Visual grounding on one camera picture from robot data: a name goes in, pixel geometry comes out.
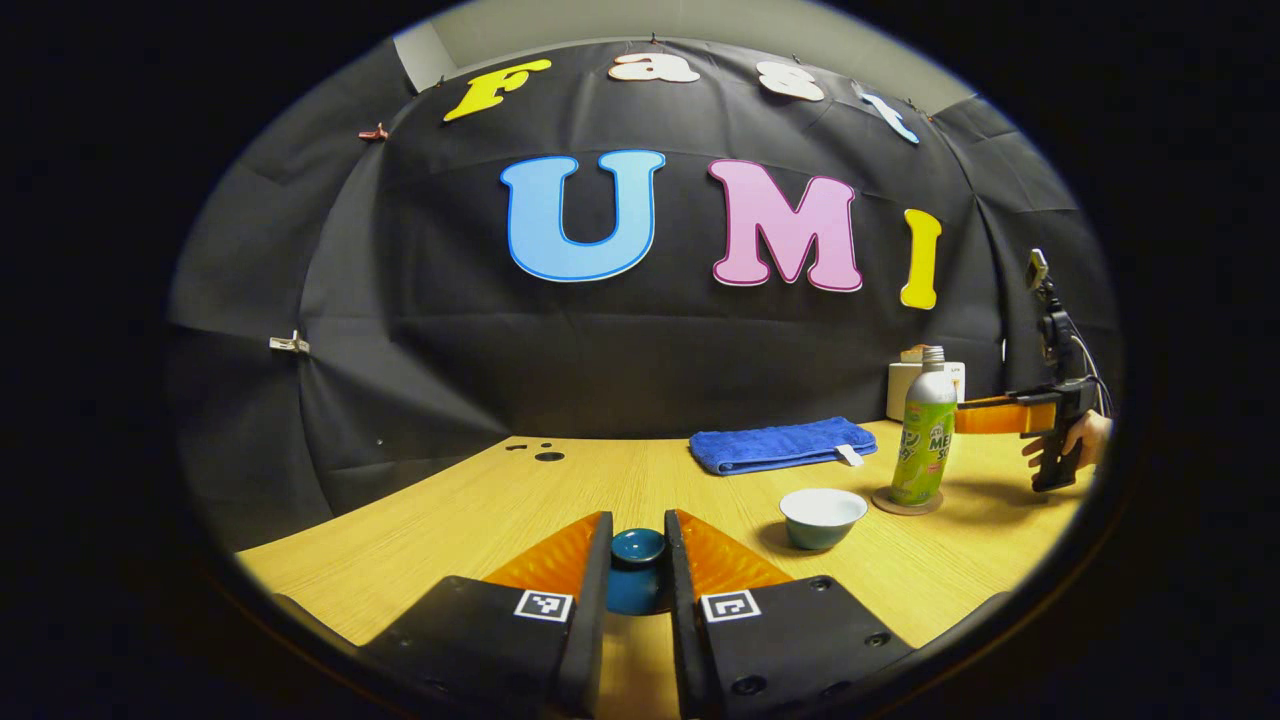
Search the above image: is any pale green teacup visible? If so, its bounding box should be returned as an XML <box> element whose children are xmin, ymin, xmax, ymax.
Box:
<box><xmin>779</xmin><ymin>488</ymin><xmax>869</xmax><ymax>551</ymax></box>

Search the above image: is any round brown coaster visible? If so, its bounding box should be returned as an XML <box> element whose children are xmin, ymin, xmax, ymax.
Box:
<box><xmin>871</xmin><ymin>486</ymin><xmax>944</xmax><ymax>517</ymax></box>

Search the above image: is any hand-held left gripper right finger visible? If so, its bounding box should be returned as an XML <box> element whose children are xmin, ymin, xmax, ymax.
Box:
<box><xmin>664</xmin><ymin>509</ymin><xmax>916</xmax><ymax>719</ymax></box>

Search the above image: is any white toaster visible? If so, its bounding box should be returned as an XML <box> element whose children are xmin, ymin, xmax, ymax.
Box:
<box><xmin>886</xmin><ymin>361</ymin><xmax>967</xmax><ymax>422</ymax></box>

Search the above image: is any silver green water bottle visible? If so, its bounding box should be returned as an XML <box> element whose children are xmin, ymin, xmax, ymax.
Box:
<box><xmin>889</xmin><ymin>345</ymin><xmax>958</xmax><ymax>508</ymax></box>

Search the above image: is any black backdrop cloth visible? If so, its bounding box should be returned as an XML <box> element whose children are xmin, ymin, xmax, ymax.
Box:
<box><xmin>165</xmin><ymin>38</ymin><xmax>1121</xmax><ymax>546</ymax></box>

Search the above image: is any folded blue towel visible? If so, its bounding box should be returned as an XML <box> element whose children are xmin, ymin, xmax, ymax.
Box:
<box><xmin>688</xmin><ymin>417</ymin><xmax>878</xmax><ymax>477</ymax></box>

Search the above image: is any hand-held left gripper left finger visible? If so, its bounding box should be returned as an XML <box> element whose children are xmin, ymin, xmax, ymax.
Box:
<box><xmin>360</xmin><ymin>511</ymin><xmax>614</xmax><ymax>719</ymax></box>

